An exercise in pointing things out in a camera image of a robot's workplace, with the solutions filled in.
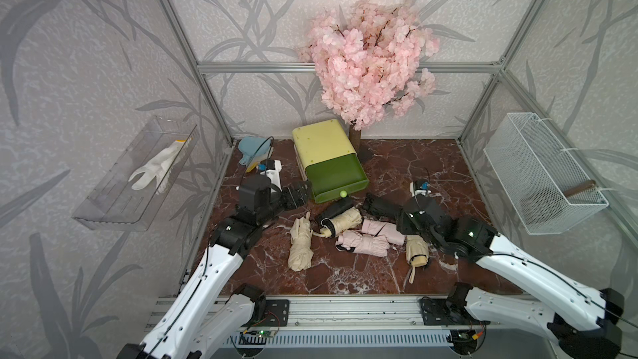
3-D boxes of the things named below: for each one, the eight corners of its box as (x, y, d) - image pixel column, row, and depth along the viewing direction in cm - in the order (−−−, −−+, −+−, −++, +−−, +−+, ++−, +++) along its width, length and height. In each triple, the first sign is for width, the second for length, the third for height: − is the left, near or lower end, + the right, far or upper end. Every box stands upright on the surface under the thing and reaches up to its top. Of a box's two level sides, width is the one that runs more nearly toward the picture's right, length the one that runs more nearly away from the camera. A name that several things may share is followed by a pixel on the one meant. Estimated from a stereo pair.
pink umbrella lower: (335, 251, 88) (335, 244, 83) (338, 233, 92) (339, 226, 87) (385, 261, 86) (388, 255, 81) (386, 242, 90) (389, 236, 85)
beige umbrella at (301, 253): (288, 273, 83) (286, 268, 78) (294, 219, 96) (292, 212, 91) (311, 273, 83) (310, 268, 78) (314, 219, 96) (313, 212, 91)
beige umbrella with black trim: (318, 245, 88) (317, 240, 85) (312, 228, 92) (311, 223, 89) (362, 227, 93) (363, 221, 89) (354, 212, 97) (355, 206, 93)
